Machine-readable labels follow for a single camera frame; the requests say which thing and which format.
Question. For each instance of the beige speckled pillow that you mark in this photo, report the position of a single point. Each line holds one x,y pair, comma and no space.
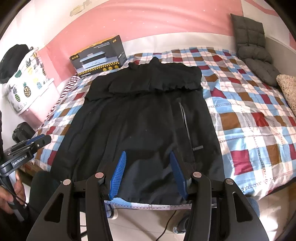
287,84

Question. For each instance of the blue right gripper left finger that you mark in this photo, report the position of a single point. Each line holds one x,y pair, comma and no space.
117,174

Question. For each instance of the black bag on shelf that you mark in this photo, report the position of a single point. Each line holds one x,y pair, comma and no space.
11,61

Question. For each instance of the dark grey quilted floor chair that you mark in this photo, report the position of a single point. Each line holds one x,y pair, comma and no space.
251,49

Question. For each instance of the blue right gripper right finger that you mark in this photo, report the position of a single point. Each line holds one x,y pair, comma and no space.
179,176

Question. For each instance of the pineapple print white cloth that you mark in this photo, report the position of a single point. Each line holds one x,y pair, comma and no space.
28,83

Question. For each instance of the checkered patchwork bed quilt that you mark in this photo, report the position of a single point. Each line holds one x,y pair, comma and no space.
253,122

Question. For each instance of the red white striped cloth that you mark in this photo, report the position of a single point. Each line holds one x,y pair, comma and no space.
68,104

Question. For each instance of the large black garment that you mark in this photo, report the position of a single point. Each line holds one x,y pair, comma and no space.
146,112

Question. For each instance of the black cooker appliance box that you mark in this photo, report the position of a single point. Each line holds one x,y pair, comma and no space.
99,57

